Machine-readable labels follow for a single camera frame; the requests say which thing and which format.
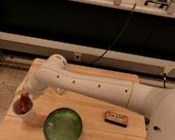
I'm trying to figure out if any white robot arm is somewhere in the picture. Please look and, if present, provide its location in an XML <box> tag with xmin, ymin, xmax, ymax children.
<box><xmin>17</xmin><ymin>54</ymin><xmax>175</xmax><ymax>140</ymax></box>

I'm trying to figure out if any small brown box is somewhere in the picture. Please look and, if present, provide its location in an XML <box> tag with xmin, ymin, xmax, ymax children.
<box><xmin>104</xmin><ymin>111</ymin><xmax>128</xmax><ymax>128</ymax></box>

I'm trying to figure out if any black cable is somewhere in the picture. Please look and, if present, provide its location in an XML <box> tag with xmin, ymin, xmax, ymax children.
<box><xmin>89</xmin><ymin>0</ymin><xmax>139</xmax><ymax>71</ymax></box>

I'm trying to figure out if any green glass bowl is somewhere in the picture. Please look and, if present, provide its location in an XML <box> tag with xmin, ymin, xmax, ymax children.
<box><xmin>43</xmin><ymin>107</ymin><xmax>83</xmax><ymax>140</ymax></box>

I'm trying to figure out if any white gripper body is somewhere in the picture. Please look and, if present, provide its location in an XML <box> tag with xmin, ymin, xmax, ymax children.
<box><xmin>15</xmin><ymin>77</ymin><xmax>30</xmax><ymax>96</ymax></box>

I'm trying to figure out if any white ceramic cup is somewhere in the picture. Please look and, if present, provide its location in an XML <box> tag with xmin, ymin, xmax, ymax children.
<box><xmin>12</xmin><ymin>97</ymin><xmax>34</xmax><ymax>121</ymax></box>

